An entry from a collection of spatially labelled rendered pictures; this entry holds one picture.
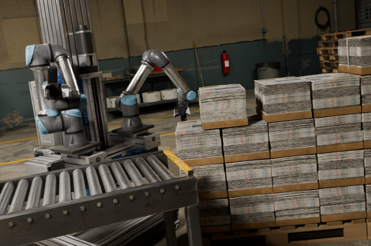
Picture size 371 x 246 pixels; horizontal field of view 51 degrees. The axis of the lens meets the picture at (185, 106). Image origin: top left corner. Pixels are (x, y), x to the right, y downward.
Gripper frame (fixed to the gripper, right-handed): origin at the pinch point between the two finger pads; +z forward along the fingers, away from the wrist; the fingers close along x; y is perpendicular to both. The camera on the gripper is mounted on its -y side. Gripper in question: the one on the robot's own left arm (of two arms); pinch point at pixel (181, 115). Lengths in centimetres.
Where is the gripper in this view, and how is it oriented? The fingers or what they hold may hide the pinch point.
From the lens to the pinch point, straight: 286.5
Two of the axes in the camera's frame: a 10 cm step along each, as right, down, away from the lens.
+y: -1.1, -9.8, -1.5
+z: -0.4, 1.6, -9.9
